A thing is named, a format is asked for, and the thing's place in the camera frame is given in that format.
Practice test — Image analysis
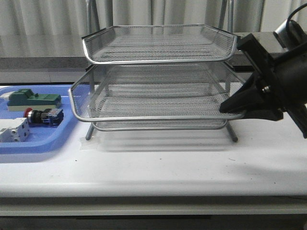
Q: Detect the silver mesh top tray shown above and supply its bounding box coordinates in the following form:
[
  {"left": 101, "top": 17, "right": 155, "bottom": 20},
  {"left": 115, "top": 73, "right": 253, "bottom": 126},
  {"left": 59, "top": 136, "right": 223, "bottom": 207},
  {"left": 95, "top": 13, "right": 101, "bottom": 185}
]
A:
[{"left": 82, "top": 24, "right": 237, "bottom": 65}]

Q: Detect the grey metal rack frame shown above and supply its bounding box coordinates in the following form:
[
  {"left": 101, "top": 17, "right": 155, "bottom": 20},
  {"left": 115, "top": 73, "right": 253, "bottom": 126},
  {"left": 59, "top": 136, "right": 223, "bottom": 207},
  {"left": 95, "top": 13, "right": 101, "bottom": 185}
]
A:
[{"left": 81, "top": 28, "right": 241, "bottom": 142}]

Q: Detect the red emergency stop button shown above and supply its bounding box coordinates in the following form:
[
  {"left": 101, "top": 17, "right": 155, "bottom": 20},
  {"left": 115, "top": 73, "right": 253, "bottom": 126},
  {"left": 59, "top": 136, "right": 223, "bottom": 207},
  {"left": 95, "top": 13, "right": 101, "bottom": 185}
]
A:
[{"left": 24, "top": 107, "right": 64, "bottom": 127}]

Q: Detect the silver mesh bottom tray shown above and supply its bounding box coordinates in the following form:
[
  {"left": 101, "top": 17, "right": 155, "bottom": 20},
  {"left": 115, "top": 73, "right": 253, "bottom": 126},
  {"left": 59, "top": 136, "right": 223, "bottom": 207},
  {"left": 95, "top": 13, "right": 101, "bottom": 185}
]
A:
[{"left": 94, "top": 119, "right": 228, "bottom": 131}]

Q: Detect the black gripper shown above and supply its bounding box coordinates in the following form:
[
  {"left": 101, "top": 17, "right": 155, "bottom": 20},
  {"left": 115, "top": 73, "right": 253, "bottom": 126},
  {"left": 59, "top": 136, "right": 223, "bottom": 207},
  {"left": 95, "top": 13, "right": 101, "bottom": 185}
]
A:
[{"left": 220, "top": 34, "right": 307, "bottom": 121}]

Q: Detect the silver mesh tray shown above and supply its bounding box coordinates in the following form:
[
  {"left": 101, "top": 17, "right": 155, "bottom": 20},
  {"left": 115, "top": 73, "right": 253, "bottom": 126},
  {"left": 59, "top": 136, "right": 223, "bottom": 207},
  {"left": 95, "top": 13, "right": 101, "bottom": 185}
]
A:
[
  {"left": 82, "top": 24, "right": 237, "bottom": 65},
  {"left": 94, "top": 119, "right": 228, "bottom": 131},
  {"left": 69, "top": 62, "right": 245, "bottom": 122}
]

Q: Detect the green terminal block component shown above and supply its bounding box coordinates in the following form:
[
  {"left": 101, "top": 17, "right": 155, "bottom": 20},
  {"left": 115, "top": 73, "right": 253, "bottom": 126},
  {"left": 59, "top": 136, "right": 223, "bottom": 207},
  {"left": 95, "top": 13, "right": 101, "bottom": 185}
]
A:
[{"left": 0, "top": 89, "right": 62, "bottom": 112}]

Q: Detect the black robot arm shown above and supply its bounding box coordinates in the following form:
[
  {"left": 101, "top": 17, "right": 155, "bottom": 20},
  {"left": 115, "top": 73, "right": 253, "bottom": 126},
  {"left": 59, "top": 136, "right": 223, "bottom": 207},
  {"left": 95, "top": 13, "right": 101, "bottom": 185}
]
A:
[{"left": 219, "top": 4, "right": 307, "bottom": 137}]

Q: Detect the blue plastic tray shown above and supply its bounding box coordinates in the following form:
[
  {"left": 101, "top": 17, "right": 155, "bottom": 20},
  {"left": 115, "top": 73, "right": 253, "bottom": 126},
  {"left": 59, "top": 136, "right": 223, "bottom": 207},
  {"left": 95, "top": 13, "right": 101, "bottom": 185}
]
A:
[{"left": 0, "top": 85, "right": 77, "bottom": 154}]

